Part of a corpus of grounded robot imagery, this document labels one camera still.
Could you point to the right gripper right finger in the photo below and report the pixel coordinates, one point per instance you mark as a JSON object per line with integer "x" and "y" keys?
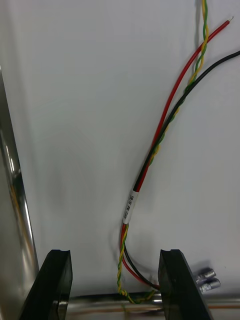
{"x": 177, "y": 287}

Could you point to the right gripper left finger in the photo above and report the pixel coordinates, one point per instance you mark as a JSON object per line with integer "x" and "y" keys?
{"x": 50, "y": 295}

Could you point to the white sheet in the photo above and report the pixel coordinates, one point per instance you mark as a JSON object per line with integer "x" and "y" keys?
{"x": 87, "y": 125}

